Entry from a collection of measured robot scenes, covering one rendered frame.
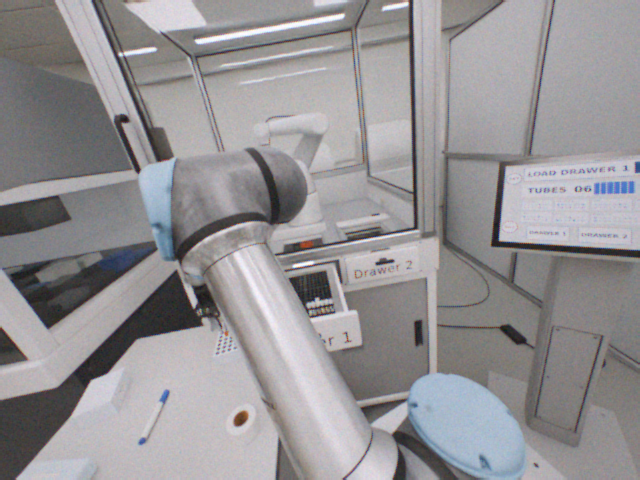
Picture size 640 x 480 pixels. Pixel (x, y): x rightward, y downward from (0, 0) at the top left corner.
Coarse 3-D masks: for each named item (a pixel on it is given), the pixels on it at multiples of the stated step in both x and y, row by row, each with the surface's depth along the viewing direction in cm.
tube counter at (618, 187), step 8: (576, 184) 74; (584, 184) 73; (592, 184) 72; (600, 184) 72; (608, 184) 71; (616, 184) 70; (624, 184) 69; (632, 184) 68; (576, 192) 74; (584, 192) 73; (592, 192) 72; (600, 192) 71; (608, 192) 70; (616, 192) 69; (624, 192) 69; (632, 192) 68
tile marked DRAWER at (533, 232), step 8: (528, 232) 77; (536, 232) 76; (544, 232) 75; (552, 232) 74; (560, 232) 73; (568, 232) 72; (544, 240) 74; (552, 240) 73; (560, 240) 72; (568, 240) 72
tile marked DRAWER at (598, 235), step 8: (584, 232) 70; (592, 232) 69; (600, 232) 69; (608, 232) 68; (616, 232) 67; (624, 232) 66; (584, 240) 70; (592, 240) 69; (600, 240) 68; (608, 240) 67; (616, 240) 67; (624, 240) 66
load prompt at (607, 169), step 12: (528, 168) 82; (540, 168) 80; (552, 168) 79; (564, 168) 77; (576, 168) 75; (588, 168) 74; (600, 168) 73; (612, 168) 71; (624, 168) 70; (636, 168) 69; (528, 180) 81; (540, 180) 79; (552, 180) 78
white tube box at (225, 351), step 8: (224, 336) 87; (216, 344) 84; (224, 344) 85; (232, 344) 83; (216, 352) 81; (224, 352) 80; (232, 352) 80; (216, 360) 80; (224, 360) 80; (232, 360) 81
